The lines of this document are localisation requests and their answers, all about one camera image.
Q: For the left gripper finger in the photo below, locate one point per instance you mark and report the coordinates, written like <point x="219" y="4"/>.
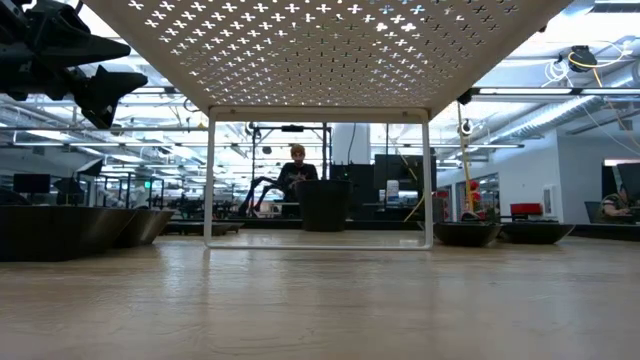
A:
<point x="110" y="92"/>
<point x="85" y="49"/>

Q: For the black wavy square mini plate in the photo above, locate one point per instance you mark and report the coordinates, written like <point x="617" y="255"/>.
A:
<point x="60" y="235"/>
<point x="150" y="225"/>

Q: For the black leaf-shaped mini plate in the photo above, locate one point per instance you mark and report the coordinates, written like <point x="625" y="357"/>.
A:
<point x="537" y="234"/>
<point x="465" y="235"/>

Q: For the black computer monitor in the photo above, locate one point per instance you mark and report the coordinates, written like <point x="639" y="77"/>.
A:
<point x="631" y="177"/>
<point x="31" y="183"/>

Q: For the person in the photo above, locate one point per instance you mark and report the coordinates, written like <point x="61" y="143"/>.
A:
<point x="297" y="175"/>
<point x="612" y="205"/>

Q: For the white perforated metal shelf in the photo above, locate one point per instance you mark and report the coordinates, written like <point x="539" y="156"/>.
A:
<point x="320" y="60"/>

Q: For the black cabinet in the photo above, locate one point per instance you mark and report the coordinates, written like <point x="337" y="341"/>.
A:
<point x="360" y="190"/>

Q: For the red storage box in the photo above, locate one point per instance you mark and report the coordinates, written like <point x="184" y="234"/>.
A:
<point x="526" y="209"/>

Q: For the black background rig frame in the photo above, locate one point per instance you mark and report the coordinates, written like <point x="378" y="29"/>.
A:
<point x="325" y="150"/>

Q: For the black aluminium table frame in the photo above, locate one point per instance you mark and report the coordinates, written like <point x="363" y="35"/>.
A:
<point x="610" y="231"/>

